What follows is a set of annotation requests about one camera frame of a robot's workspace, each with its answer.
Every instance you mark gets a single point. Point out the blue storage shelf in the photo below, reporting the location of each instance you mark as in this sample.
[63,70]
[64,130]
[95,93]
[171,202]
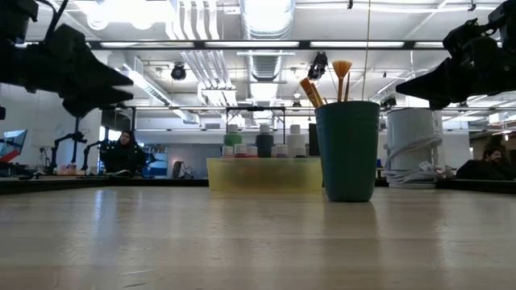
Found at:
[156,165]

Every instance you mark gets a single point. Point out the black overhead camera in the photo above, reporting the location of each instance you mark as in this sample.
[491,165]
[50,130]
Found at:
[318,64]

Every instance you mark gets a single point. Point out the black background station frame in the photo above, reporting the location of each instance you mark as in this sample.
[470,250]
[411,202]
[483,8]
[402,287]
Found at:
[133,121]

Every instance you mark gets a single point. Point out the black ceiling spotlight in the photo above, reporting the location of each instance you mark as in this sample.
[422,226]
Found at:
[178,71]
[388,102]

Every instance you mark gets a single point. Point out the large dark grey bottle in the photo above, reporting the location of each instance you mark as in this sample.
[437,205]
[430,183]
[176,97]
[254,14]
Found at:
[265,143]

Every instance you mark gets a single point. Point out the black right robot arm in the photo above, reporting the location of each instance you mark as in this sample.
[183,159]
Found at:
[506,18]

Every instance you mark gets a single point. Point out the background computer monitor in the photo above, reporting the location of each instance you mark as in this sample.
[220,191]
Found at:
[14,143]

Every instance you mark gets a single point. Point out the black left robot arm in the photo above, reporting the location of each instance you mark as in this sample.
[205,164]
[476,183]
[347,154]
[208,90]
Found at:
[14,16]

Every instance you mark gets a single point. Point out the black overhead gantry bar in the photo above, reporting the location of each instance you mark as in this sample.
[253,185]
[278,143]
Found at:
[282,44]

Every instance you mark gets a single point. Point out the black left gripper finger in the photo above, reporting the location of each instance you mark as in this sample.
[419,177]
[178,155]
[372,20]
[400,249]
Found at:
[96,102]
[106,72]

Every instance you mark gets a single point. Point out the teal plastic cup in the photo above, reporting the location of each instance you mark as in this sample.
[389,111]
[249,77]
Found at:
[347,153]

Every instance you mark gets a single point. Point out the black aluminium table frame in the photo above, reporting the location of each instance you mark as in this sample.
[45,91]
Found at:
[475,185]

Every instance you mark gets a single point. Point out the yellow plastic bin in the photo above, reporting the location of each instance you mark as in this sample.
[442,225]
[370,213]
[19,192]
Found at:
[264,173]

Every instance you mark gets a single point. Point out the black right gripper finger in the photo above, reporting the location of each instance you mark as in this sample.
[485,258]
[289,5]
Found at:
[435,86]

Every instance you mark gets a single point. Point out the person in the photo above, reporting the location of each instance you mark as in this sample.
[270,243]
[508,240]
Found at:
[125,155]
[489,165]

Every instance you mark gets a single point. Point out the black background robot arms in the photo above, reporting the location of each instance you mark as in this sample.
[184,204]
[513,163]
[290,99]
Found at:
[72,147]

